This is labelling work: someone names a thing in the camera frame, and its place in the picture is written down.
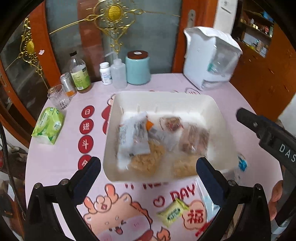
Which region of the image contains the small white pill bottle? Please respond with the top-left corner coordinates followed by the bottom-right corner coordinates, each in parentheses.
top-left (99, 62), bottom-right (112, 85)

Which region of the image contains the clear drinking glass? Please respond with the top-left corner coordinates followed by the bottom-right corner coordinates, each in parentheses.
top-left (47, 84), bottom-right (70, 110)

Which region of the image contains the white plastic storage bin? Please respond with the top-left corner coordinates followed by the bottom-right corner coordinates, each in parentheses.
top-left (103, 91), bottom-right (238, 182)

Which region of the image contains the person right hand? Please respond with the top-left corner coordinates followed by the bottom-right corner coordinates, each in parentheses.
top-left (268, 180), bottom-right (283, 221)

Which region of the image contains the glass bottle green label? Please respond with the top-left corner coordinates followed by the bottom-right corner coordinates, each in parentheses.
top-left (69, 51), bottom-right (91, 93)

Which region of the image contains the silver grey snack packet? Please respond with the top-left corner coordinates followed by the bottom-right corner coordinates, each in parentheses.
top-left (117, 112), bottom-right (151, 170)

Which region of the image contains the white squeeze wash bottle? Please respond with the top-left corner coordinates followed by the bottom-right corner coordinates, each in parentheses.
top-left (105, 51), bottom-right (127, 90)

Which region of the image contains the wooden cabinet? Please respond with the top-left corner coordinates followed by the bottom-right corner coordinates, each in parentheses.
top-left (230, 24), bottom-right (295, 121)

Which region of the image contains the clear cake snack packet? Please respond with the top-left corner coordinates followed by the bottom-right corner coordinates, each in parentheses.
top-left (179, 123), bottom-right (209, 156)

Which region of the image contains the small blue candy packet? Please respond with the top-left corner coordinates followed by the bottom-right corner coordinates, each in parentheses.
top-left (237, 153), bottom-right (247, 172)

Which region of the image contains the small green snack packet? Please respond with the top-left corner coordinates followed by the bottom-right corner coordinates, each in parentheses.
top-left (157, 198), bottom-right (189, 227)

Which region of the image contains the beige noodle cake packet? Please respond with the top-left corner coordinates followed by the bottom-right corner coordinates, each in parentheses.
top-left (129, 141), bottom-right (166, 177)

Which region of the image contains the teal canister brown lid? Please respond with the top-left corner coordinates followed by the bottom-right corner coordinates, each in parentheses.
top-left (125, 50), bottom-right (151, 85)

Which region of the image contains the white dispenser box appliance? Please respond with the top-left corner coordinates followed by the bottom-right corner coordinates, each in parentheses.
top-left (183, 26), bottom-right (243, 91)

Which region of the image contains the red clear candy packet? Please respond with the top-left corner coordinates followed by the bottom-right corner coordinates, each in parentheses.
top-left (159, 116), bottom-right (183, 133)

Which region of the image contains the white orange snack bar packet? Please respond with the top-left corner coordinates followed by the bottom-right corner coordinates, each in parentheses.
top-left (146, 120), bottom-right (178, 152)

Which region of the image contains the small silver tin can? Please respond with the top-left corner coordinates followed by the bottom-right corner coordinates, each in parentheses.
top-left (60, 72), bottom-right (77, 98)

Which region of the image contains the green wet wipes pack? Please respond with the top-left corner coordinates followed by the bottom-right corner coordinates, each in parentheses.
top-left (31, 107), bottom-right (65, 145)

